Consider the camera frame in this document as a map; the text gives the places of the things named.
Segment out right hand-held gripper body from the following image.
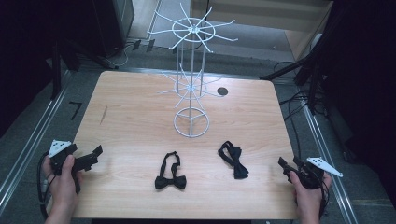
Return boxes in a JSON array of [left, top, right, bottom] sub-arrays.
[[288, 156, 344, 190]]

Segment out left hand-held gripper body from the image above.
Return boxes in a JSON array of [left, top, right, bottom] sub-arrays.
[[48, 139, 82, 194]]

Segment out black bow tie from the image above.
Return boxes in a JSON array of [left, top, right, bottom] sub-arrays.
[[154, 150, 188, 191], [217, 140, 250, 180]]

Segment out white wire display rack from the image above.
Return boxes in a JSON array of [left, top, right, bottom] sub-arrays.
[[147, 2, 239, 139]]

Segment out person's right hand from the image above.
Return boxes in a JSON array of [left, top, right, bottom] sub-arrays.
[[289, 170, 332, 216]]

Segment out person's left hand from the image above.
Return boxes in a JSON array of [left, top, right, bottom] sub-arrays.
[[42, 154, 84, 214]]

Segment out dark cabinet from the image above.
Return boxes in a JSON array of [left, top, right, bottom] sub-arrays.
[[92, 0, 136, 59]]

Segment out light wooden furniture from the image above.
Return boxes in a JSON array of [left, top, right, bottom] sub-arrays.
[[190, 0, 334, 63]]

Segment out aluminium floor rail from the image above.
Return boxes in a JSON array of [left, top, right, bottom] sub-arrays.
[[302, 104, 360, 224], [0, 69, 73, 216]]

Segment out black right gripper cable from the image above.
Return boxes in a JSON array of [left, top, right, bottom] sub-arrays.
[[317, 176, 332, 218]]

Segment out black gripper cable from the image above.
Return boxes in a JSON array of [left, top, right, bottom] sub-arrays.
[[36, 151, 53, 221], [317, 176, 332, 218]]

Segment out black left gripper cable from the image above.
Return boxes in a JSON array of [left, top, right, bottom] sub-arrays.
[[36, 151, 53, 221]]

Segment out black floor cables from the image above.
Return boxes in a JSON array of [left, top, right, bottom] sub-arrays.
[[273, 60, 330, 160]]

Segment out black metal stand frame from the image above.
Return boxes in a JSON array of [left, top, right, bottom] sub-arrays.
[[49, 38, 120, 101], [259, 31, 335, 116]]

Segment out white floor cable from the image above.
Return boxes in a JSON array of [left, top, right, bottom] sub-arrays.
[[113, 42, 139, 69]]

